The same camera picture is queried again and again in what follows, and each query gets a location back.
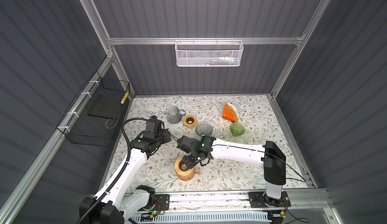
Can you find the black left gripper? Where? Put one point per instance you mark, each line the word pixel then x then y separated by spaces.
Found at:
pixel 166 133

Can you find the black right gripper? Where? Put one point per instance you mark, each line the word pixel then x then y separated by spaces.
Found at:
pixel 189 164

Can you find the grey glass dripper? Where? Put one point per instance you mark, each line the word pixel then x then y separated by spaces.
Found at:
pixel 204 129

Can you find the orange glass carafe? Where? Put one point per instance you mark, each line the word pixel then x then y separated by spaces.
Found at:
pixel 187 175

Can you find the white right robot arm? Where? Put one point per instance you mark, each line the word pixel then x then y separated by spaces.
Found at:
pixel 268 157

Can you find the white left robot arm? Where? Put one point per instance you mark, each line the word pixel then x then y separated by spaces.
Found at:
pixel 108 205

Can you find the green glass dripper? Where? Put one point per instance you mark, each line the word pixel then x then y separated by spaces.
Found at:
pixel 237 129

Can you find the orange coffee filter box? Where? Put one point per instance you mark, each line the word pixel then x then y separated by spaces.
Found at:
pixel 230 113

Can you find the grey glass carafe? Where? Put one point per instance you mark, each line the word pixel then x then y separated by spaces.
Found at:
pixel 174 114

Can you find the yellow marker pen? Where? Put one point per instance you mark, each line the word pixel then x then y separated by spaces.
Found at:
pixel 124 98

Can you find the black flat pad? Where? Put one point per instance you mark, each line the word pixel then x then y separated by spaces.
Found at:
pixel 106 107

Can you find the black wire basket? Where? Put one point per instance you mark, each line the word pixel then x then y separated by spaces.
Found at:
pixel 80 128

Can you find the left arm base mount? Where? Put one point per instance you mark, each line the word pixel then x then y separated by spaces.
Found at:
pixel 155 202

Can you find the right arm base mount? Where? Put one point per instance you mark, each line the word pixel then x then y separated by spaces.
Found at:
pixel 259 199

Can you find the white wire basket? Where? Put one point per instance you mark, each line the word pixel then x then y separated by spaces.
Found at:
pixel 212 53

